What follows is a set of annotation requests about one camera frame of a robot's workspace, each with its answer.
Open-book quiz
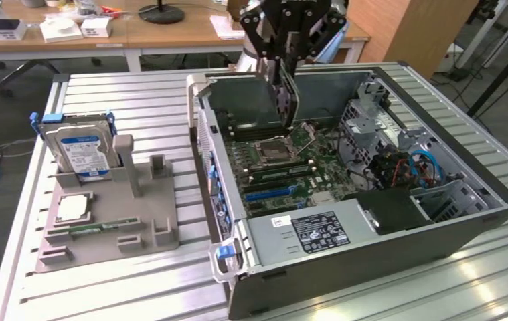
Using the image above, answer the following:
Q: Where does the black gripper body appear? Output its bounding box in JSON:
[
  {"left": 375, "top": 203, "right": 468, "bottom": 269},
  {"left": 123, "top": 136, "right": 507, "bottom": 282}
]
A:
[{"left": 260, "top": 0, "right": 334, "bottom": 33}]

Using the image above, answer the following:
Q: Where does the green graphics card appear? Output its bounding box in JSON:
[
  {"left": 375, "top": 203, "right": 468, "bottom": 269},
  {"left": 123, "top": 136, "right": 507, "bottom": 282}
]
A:
[{"left": 258, "top": 56, "right": 302, "bottom": 132}]

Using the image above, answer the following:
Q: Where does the stack of papers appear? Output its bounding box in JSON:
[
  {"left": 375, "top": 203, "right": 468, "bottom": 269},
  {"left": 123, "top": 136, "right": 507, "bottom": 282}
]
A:
[{"left": 210, "top": 13, "right": 247, "bottom": 41}]

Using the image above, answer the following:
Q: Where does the brown cardboard box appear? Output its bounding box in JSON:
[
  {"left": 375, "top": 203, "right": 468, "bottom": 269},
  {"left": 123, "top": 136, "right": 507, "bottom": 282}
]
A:
[{"left": 226, "top": 0, "right": 252, "bottom": 23}]

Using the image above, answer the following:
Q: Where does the wooden desk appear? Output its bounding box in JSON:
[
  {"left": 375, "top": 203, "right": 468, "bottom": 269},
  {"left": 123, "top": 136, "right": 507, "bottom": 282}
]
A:
[{"left": 0, "top": 0, "right": 372, "bottom": 73}]

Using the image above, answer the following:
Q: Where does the wooden cabinet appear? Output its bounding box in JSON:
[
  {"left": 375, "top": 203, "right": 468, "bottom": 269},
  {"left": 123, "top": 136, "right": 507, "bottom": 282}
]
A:
[{"left": 344, "top": 0, "right": 482, "bottom": 80}]

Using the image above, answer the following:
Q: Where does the black lamp base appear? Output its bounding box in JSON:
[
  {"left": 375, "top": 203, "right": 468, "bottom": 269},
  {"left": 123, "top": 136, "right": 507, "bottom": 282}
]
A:
[{"left": 136, "top": 0, "right": 187, "bottom": 25}]

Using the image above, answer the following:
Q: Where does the black RAM slot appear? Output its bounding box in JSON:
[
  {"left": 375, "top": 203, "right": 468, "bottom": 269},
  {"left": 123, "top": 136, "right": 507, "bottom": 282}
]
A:
[{"left": 230, "top": 120, "right": 288, "bottom": 142}]

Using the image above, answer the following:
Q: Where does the metal socket cover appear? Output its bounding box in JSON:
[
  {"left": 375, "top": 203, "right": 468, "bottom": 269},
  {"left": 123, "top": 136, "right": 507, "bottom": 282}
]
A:
[{"left": 286, "top": 120, "right": 324, "bottom": 158}]

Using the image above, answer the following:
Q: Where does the metal drive cage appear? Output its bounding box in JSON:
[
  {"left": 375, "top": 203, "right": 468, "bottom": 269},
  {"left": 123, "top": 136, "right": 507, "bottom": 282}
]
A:
[{"left": 336, "top": 79, "right": 415, "bottom": 188}]

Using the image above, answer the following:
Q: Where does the black power adapter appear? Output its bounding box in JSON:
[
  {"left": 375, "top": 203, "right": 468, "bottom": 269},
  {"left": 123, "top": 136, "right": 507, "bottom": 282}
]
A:
[{"left": 447, "top": 68, "right": 472, "bottom": 83}]

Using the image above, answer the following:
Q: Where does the CPU socket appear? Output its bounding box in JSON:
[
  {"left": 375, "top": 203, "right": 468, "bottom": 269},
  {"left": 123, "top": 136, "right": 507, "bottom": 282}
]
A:
[{"left": 252, "top": 136, "right": 302, "bottom": 167}]

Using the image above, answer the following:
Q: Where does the small white box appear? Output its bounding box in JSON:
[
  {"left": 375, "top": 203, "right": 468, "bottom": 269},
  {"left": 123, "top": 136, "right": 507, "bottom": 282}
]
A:
[{"left": 80, "top": 17, "right": 114, "bottom": 38}]

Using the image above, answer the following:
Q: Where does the installed RAM stick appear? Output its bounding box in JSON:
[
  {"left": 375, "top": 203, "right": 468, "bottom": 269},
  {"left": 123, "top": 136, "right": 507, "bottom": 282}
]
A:
[{"left": 247, "top": 164, "right": 316, "bottom": 184}]

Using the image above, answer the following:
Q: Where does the black slanted pole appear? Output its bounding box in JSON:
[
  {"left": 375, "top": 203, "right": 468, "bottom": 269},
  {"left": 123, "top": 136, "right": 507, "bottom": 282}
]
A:
[{"left": 464, "top": 31, "right": 508, "bottom": 118}]

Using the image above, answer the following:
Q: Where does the white box round dish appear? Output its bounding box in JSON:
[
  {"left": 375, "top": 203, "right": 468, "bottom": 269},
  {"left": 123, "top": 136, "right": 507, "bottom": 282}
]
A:
[{"left": 39, "top": 16, "right": 86, "bottom": 44}]

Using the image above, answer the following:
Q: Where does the green motherboard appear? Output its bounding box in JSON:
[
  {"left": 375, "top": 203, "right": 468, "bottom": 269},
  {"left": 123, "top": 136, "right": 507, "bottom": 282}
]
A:
[{"left": 223, "top": 117, "right": 359, "bottom": 217}]

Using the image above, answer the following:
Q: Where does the blue expansion slot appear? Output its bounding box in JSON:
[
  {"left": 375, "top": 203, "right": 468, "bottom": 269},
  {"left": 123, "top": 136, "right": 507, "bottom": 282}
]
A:
[{"left": 243, "top": 186, "right": 296, "bottom": 202}]

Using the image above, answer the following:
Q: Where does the hard disk with blue caddy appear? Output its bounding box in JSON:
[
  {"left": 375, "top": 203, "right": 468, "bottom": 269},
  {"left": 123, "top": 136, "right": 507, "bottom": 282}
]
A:
[{"left": 28, "top": 109, "right": 119, "bottom": 184}]

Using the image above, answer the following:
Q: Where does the black chair base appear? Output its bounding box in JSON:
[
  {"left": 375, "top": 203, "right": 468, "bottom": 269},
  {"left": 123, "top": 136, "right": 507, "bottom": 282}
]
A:
[{"left": 0, "top": 56, "right": 103, "bottom": 98}]

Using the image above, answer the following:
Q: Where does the white box dark lid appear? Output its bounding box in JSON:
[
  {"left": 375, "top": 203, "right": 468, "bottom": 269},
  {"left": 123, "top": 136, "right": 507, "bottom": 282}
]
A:
[{"left": 0, "top": 18, "right": 28, "bottom": 41}]

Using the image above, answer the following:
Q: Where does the metal disk bay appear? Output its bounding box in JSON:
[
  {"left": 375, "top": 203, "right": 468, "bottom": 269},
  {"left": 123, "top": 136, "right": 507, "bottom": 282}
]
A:
[{"left": 408, "top": 179, "right": 492, "bottom": 224}]

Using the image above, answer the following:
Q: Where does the grey parts rack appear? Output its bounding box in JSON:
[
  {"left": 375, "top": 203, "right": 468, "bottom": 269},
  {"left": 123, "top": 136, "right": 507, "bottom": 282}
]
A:
[{"left": 33, "top": 133, "right": 182, "bottom": 274}]

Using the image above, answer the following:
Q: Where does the grey power supply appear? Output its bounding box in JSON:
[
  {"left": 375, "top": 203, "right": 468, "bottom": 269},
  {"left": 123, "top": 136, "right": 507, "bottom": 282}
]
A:
[{"left": 244, "top": 199, "right": 380, "bottom": 268}]

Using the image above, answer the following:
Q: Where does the blue case latch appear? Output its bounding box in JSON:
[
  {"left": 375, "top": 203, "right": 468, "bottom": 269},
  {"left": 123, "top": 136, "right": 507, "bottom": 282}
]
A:
[{"left": 214, "top": 245, "right": 236, "bottom": 261}]

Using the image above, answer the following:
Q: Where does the silver CPU chip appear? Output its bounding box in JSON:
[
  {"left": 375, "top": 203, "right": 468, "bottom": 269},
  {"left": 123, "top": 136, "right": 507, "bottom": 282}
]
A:
[{"left": 55, "top": 195, "right": 94, "bottom": 224}]

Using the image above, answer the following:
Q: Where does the green loose RAM stick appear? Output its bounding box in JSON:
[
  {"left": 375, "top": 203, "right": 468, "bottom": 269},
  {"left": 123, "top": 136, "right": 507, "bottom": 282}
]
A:
[{"left": 62, "top": 219, "right": 142, "bottom": 235}]

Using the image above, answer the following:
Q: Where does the black open PC case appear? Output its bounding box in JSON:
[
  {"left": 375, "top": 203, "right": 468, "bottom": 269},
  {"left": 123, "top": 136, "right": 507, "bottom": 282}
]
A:
[{"left": 186, "top": 66, "right": 508, "bottom": 320}]

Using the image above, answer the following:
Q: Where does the white table frame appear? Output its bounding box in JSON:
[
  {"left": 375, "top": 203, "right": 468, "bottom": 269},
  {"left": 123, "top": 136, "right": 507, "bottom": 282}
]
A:
[{"left": 452, "top": 0, "right": 508, "bottom": 94}]

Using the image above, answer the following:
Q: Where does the blue data wire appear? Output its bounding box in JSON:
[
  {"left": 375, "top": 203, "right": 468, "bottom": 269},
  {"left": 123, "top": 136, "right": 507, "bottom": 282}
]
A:
[{"left": 407, "top": 149, "right": 446, "bottom": 189}]

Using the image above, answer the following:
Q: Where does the red wire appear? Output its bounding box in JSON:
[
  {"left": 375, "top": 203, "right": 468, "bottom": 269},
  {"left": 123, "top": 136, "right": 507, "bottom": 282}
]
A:
[{"left": 391, "top": 159, "right": 415, "bottom": 185}]

